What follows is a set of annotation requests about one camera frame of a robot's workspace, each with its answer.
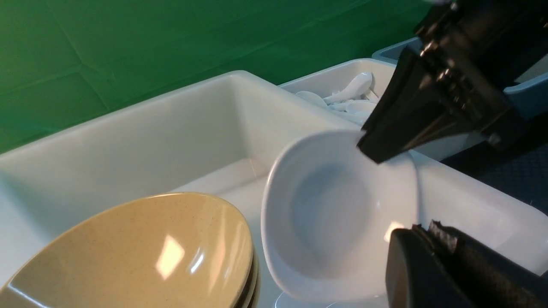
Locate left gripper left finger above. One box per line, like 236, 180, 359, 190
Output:
385, 228, 475, 308

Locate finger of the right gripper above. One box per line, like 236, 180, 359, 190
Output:
357, 46, 476, 164

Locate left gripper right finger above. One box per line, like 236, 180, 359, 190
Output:
413, 221, 547, 308

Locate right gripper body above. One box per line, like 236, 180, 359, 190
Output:
413, 0, 547, 149

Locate white square sauce dish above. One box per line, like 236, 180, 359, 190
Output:
261, 130, 419, 303

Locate yellow noodle bowl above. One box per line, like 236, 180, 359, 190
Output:
1, 192, 255, 308

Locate pile of white spoons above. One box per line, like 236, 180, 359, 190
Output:
295, 71, 379, 125

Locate white spoon bin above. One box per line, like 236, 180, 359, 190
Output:
280, 58, 483, 161

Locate blue-grey plastic bin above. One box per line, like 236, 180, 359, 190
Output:
372, 37, 548, 118

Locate black serving tray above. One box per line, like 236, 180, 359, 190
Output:
441, 113, 548, 215

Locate white dish in tub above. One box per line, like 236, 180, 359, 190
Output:
272, 293, 389, 308

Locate large white plastic tub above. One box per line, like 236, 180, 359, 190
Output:
1, 71, 547, 287

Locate green backdrop cloth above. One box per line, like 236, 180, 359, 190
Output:
0, 0, 430, 153

